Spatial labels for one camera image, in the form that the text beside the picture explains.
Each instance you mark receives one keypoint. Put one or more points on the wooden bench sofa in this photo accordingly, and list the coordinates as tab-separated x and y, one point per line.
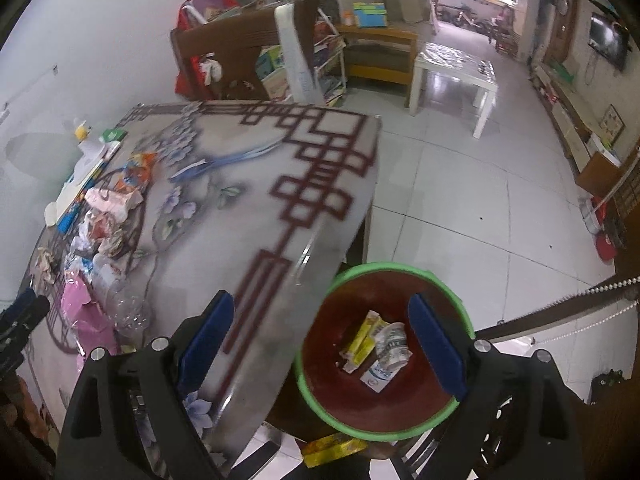
387	53

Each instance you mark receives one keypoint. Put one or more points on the orange snack bag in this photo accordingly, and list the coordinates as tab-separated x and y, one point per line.
137	173

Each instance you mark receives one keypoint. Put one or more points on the clear plastic bottle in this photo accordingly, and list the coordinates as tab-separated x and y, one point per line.
124	306

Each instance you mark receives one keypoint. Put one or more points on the brown tissue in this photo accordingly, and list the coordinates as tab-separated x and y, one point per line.
44	267

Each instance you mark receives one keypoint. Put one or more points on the white book rack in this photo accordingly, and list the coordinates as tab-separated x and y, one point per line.
278	50

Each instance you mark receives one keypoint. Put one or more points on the red bucket green rim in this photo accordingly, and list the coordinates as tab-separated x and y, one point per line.
361	369

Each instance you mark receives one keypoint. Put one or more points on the white paper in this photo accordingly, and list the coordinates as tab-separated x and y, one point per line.
100	233

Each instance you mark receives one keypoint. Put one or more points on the yellow white box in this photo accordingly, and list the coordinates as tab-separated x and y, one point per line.
363	343

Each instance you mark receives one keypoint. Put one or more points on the balance bike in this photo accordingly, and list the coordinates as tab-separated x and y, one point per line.
466	17

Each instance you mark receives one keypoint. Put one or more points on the framed geometric picture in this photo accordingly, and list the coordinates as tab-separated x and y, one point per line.
611	126

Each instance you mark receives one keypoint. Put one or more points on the yellow package on floor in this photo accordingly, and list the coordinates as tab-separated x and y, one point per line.
331	448

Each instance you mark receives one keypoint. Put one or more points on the dark wooden chair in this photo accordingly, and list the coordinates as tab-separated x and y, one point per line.
239	42

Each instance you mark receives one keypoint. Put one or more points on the newspaper wad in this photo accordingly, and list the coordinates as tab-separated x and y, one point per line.
391	345

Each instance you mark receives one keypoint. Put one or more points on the colourful toy box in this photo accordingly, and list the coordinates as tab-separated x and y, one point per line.
370	15

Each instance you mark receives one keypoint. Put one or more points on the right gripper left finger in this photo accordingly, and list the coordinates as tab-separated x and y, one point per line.
100	437

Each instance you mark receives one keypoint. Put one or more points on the green small box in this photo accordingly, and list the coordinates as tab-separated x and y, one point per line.
113	135

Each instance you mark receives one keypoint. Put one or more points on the low tv cabinet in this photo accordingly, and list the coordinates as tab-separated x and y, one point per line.
596	168

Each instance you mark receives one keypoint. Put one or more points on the pink plastic bag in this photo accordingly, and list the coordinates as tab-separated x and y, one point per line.
89	326

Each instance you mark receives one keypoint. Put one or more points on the white desk lamp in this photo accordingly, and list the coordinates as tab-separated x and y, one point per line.
43	123

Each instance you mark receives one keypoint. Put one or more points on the red garment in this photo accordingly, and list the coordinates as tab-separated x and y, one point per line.
191	41

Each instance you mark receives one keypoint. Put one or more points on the wall television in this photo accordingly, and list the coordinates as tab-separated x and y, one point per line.
609	39

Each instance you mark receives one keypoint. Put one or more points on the white cloth strip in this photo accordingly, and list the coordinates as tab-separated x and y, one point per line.
302	79

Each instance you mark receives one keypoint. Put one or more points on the white side table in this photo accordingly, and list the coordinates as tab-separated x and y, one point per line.
457	64

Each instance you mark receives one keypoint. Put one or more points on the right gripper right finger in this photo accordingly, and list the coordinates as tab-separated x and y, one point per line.
513	419

